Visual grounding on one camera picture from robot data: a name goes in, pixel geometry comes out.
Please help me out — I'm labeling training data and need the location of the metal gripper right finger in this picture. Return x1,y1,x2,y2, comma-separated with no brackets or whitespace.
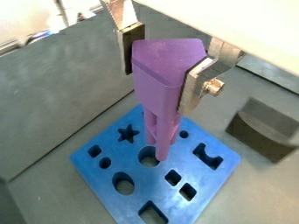
177,38,245,116

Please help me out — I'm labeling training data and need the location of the blue shape sorter board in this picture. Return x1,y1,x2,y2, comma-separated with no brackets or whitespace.
69,106,240,224

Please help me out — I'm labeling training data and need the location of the grey foam wall panel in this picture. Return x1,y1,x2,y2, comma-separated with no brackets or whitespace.
0,11,133,182

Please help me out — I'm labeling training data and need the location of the purple three prong peg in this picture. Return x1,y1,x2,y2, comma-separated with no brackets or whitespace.
132,38,207,161

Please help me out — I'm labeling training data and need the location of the black foam block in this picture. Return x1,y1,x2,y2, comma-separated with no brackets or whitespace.
225,98,299,163

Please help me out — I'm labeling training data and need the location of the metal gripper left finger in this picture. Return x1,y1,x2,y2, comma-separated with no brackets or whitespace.
101,0,145,75

